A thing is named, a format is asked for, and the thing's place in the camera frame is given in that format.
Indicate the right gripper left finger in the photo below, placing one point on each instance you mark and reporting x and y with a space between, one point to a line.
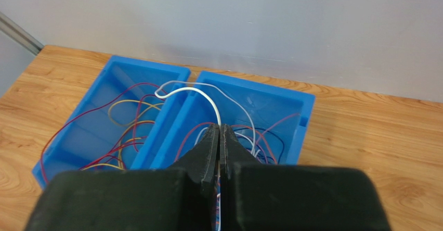
180 197

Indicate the blue plastic bin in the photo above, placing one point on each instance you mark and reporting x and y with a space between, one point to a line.
113 120
269 120

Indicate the aluminium frame rail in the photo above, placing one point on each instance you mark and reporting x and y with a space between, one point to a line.
19 35

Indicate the right blue plastic bin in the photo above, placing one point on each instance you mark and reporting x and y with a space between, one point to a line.
269 120

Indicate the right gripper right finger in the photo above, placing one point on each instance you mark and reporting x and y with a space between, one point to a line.
256 196

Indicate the left blue plastic bin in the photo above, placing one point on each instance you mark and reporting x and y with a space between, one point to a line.
113 120

